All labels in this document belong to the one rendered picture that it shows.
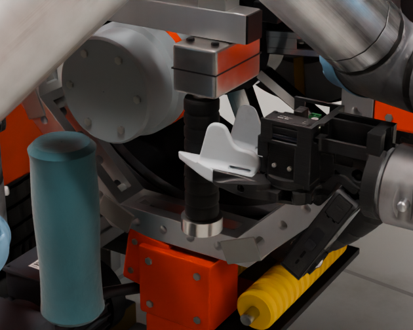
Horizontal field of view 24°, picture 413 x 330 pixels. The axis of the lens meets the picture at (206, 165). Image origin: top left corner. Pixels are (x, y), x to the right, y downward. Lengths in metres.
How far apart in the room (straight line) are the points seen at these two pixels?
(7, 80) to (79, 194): 0.82
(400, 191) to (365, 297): 1.50
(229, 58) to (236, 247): 0.39
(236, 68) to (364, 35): 0.19
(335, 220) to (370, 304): 1.42
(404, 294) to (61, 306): 1.21
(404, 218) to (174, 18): 0.30
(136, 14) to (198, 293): 0.48
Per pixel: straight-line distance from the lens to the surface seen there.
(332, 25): 0.77
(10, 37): 0.42
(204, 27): 0.94
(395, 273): 2.44
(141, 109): 1.07
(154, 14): 0.97
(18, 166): 1.67
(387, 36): 0.81
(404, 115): 1.08
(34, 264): 1.60
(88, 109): 1.12
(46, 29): 0.42
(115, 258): 2.28
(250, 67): 0.97
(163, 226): 1.33
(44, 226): 1.27
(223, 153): 0.91
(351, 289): 2.36
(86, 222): 1.26
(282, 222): 1.22
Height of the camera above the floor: 1.22
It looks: 24 degrees down
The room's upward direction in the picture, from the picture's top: straight up
